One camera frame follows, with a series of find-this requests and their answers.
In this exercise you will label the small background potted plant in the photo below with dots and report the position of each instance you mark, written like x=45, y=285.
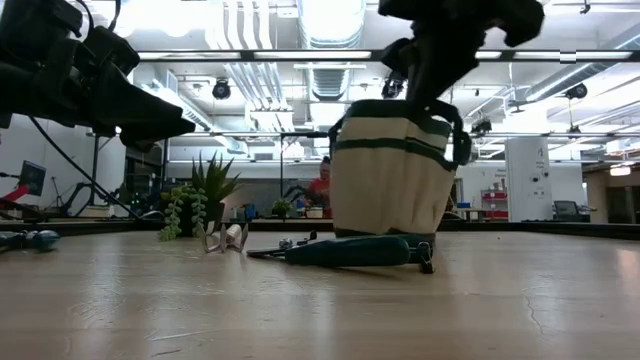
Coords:
x=281, y=207

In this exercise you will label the glowing ceiling lamp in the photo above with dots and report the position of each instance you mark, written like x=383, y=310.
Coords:
x=620, y=171

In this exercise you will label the white pillar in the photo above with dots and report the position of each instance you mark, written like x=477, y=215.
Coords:
x=527, y=180

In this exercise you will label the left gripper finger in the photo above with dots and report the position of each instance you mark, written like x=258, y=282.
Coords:
x=137, y=144
x=150, y=117

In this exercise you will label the black table edge rail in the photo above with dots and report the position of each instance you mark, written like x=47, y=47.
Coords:
x=550, y=229

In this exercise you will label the black monitor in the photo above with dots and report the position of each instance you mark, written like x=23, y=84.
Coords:
x=32, y=177

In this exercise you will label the potted green succulent plant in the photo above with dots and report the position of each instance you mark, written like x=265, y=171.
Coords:
x=212, y=185

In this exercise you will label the black round ceiling camera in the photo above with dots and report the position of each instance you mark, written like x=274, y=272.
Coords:
x=392, y=89
x=576, y=91
x=481, y=126
x=221, y=90

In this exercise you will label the person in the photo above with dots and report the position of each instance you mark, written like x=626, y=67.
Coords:
x=320, y=190

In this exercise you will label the red storage shelf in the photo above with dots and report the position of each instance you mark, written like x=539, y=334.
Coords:
x=495, y=200

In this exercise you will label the silver ceiling ventilation duct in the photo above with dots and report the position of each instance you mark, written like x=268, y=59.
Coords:
x=330, y=30

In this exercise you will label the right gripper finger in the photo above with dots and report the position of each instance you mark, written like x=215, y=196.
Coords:
x=417, y=95
x=439, y=92

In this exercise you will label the beige green-trimmed gardening bag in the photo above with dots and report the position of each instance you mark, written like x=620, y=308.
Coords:
x=390, y=185

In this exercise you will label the black overhead frame bar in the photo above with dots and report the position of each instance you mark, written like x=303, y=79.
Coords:
x=310, y=55

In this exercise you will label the red background object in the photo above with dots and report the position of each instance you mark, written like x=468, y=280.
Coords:
x=15, y=194

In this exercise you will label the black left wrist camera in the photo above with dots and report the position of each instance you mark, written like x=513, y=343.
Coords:
x=112, y=50

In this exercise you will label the black office chair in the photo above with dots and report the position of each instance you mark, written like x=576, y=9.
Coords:
x=567, y=209

